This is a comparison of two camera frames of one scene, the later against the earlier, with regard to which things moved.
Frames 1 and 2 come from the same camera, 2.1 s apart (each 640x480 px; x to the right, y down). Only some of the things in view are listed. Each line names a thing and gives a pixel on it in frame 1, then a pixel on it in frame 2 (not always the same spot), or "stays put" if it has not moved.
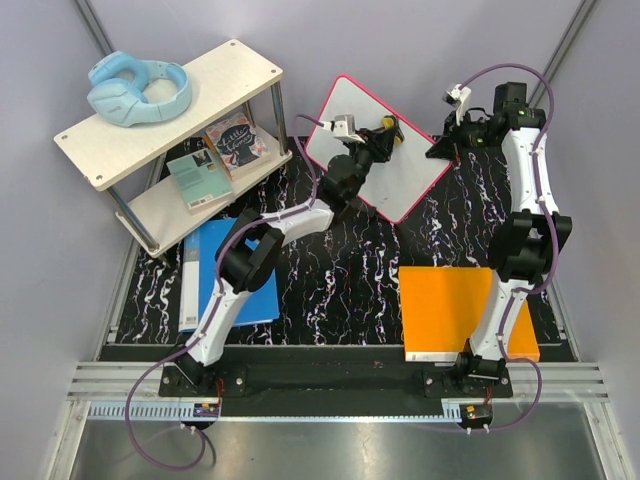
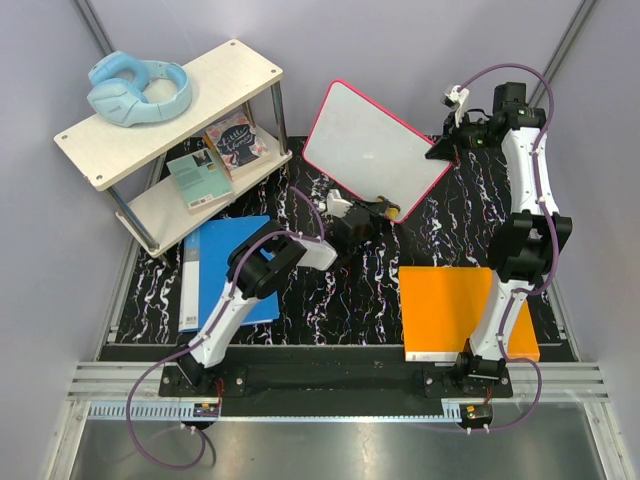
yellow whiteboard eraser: x=389 y=122 → x=392 y=212
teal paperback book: x=200 y=181 stays put
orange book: x=442 y=306 stays put
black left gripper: x=377 y=144 → x=376 y=211
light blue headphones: x=126 y=90 stays put
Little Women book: x=236 y=142 stays put
